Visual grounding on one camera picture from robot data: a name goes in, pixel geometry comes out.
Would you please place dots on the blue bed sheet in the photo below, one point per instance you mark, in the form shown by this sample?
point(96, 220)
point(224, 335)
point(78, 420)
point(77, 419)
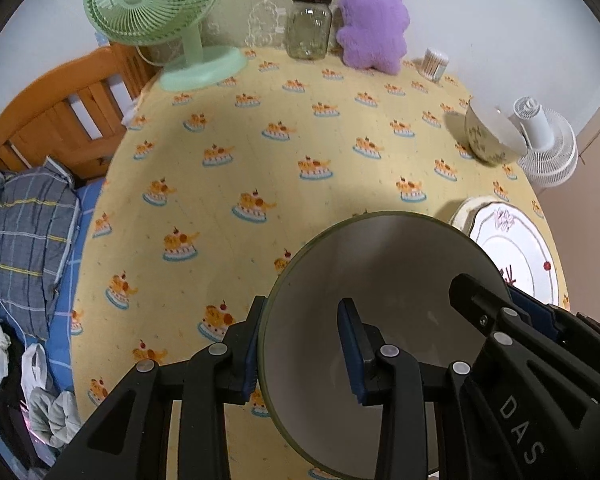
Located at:
point(65, 320)

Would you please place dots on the white purple-pattern plate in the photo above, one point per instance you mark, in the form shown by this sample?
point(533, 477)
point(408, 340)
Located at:
point(515, 250)

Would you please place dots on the glass jar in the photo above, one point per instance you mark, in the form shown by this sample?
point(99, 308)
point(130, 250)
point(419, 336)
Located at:
point(307, 27)

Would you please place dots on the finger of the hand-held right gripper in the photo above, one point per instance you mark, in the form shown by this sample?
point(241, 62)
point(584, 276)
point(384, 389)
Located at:
point(480, 300)
point(537, 312)

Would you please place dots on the wooden bed headboard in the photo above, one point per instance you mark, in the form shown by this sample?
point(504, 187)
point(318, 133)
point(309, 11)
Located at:
point(55, 105)

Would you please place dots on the green desk fan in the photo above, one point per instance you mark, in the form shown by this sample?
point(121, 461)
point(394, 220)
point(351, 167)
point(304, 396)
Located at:
point(145, 0)

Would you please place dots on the beige door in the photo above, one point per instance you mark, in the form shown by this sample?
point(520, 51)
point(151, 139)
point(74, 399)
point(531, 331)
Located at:
point(590, 210)

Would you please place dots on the white standing fan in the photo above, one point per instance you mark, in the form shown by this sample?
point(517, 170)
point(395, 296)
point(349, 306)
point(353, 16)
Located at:
point(550, 150)

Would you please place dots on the grey white cloth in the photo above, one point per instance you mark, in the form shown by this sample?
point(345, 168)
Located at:
point(57, 417)

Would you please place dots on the grey round plate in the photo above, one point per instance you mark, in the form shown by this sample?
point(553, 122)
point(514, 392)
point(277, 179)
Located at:
point(405, 270)

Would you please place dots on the green printed wall cloth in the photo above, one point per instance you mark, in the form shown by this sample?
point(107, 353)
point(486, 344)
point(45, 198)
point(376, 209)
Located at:
point(260, 5)

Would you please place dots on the small leaf-pattern bowl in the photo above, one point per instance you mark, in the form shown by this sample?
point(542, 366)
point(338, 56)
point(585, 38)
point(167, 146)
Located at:
point(485, 140)

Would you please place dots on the yellow printed tablecloth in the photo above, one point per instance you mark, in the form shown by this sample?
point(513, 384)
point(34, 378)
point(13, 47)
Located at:
point(280, 135)

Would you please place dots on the white yellow-flower plate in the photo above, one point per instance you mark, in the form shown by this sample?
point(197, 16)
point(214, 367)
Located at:
point(461, 216)

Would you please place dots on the grey plaid pillow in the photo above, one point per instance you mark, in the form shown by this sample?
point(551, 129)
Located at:
point(25, 240)

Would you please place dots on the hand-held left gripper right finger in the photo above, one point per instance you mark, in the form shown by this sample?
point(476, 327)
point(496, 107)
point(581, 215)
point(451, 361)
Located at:
point(352, 355)

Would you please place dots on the cotton swab container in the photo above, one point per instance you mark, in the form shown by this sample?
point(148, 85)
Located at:
point(434, 64)

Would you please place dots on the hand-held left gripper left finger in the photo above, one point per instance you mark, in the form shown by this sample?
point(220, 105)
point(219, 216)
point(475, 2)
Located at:
point(247, 365)

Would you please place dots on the dark clothes pile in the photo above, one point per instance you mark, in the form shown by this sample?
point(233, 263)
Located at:
point(10, 410)

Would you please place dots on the purple plush toy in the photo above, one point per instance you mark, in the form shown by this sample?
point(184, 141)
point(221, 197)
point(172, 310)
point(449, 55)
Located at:
point(375, 25)

